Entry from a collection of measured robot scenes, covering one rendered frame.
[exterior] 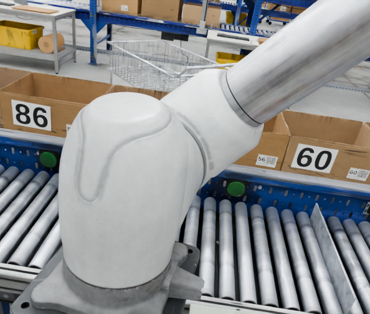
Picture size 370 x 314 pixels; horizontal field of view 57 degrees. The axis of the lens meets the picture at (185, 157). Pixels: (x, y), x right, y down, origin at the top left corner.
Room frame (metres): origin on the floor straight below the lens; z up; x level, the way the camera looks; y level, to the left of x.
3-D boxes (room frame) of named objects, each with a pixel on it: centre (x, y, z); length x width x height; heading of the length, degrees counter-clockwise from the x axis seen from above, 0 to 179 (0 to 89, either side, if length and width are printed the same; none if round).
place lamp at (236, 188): (1.17, -0.23, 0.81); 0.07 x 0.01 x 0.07; 89
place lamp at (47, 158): (1.19, 0.56, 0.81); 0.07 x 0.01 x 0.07; 89
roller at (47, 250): (0.95, 0.39, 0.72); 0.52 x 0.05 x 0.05; 179
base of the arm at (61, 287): (0.36, 0.06, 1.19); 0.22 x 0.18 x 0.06; 80
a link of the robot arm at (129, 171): (0.38, 0.07, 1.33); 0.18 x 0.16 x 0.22; 160
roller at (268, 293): (0.94, -0.32, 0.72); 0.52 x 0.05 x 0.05; 179
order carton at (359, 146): (1.38, -0.60, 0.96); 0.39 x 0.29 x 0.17; 89
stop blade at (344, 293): (0.93, -0.55, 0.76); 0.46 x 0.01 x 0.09; 179
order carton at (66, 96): (1.41, 0.58, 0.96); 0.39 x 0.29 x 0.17; 89
